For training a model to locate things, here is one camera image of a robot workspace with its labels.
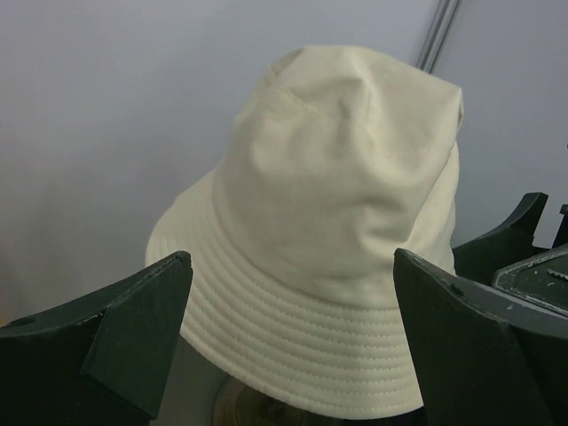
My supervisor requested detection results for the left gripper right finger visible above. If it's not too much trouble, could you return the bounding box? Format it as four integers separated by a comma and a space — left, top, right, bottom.
394, 249, 567, 425

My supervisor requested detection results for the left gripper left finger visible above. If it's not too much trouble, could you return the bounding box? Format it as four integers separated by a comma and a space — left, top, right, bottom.
1, 251, 193, 425

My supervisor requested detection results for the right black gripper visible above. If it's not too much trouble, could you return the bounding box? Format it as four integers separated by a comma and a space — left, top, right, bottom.
453, 193, 568, 317

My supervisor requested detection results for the beige bucket hat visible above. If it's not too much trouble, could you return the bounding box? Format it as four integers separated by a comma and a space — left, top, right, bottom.
146, 45, 464, 420

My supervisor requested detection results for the cream mannequin head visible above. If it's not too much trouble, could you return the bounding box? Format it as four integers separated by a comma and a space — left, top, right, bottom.
210, 376, 428, 426

